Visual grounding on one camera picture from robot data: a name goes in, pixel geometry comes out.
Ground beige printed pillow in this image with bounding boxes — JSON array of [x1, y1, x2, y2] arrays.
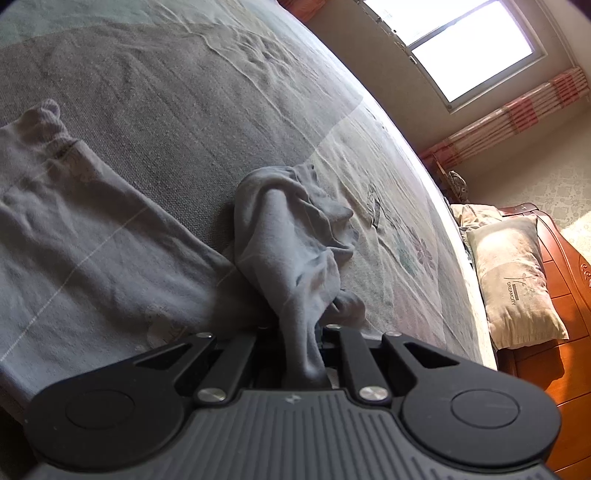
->
[[466, 217, 570, 350]]

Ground grey pants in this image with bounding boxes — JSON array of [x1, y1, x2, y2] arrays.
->
[[0, 99, 368, 402]]

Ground wooden headboard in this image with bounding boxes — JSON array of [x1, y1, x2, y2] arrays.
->
[[496, 203, 591, 480]]

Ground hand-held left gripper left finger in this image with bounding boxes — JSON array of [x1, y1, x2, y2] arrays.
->
[[131, 330, 259, 407]]

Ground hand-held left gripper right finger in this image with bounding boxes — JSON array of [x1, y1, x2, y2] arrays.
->
[[323, 324, 462, 407]]

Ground grey bag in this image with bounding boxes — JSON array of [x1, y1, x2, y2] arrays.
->
[[445, 170, 468, 204]]

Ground small beige pillow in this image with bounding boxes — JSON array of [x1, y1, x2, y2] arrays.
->
[[450, 203, 502, 232]]

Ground bed with patchwork sheet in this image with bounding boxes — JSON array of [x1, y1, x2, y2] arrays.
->
[[0, 0, 499, 480]]

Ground sliding window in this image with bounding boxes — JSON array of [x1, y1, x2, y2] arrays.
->
[[353, 0, 548, 114]]

